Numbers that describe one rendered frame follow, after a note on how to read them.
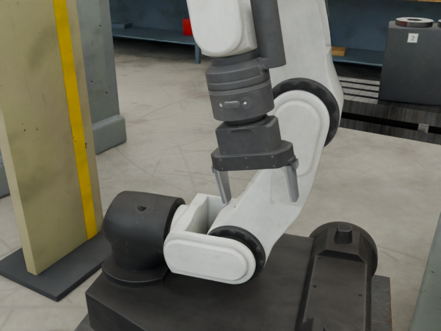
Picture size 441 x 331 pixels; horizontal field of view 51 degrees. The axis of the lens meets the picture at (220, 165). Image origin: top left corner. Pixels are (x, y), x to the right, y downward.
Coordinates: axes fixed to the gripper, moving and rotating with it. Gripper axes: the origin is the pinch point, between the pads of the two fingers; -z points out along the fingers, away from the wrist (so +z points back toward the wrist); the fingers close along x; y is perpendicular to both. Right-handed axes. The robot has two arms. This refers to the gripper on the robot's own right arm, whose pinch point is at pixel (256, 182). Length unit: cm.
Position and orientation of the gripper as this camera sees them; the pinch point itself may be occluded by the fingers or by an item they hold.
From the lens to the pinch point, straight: 70.2
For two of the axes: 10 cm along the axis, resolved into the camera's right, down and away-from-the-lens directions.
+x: 9.2, -0.5, -3.9
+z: -1.9, -9.3, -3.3
